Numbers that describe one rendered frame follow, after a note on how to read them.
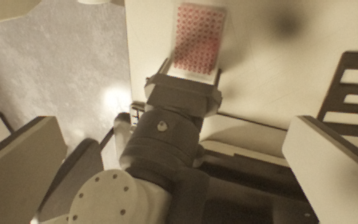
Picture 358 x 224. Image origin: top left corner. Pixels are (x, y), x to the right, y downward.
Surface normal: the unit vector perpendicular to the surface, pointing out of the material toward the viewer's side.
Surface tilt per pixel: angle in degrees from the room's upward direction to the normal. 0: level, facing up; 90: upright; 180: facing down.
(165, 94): 78
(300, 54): 0
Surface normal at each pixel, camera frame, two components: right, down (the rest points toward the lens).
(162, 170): 0.11, 0.22
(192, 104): 0.03, -0.61
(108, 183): -0.29, -0.65
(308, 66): -0.27, 0.62
